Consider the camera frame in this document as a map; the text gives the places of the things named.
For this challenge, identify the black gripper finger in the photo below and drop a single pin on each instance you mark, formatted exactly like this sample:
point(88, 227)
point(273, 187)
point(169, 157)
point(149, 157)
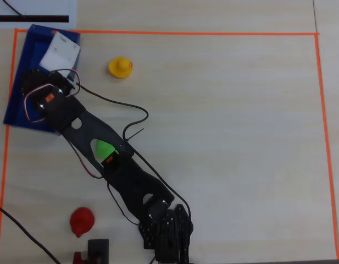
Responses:
point(32, 79)

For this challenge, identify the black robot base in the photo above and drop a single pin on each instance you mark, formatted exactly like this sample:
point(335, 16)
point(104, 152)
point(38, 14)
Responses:
point(166, 233)

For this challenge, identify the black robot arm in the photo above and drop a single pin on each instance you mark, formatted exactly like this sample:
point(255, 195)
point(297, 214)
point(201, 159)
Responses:
point(108, 154)

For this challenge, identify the blue plastic box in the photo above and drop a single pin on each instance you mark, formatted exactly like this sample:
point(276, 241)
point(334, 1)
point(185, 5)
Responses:
point(29, 55)

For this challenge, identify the yellow rubber duck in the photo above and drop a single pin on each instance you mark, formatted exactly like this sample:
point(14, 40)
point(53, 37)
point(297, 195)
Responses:
point(119, 67)

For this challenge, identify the red rubber duck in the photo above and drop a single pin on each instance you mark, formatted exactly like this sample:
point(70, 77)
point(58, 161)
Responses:
point(82, 220)

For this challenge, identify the white paper with black stripe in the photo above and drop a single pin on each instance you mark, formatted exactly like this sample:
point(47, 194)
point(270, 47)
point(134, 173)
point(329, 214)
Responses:
point(34, 11)

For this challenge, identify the long orange tape strip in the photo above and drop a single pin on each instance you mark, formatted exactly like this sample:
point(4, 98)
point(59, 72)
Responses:
point(185, 33)

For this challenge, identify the black table clamp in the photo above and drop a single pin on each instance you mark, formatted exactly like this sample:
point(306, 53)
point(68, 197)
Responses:
point(98, 251)

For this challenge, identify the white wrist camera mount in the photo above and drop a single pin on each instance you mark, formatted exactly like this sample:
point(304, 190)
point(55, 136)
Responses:
point(60, 52)

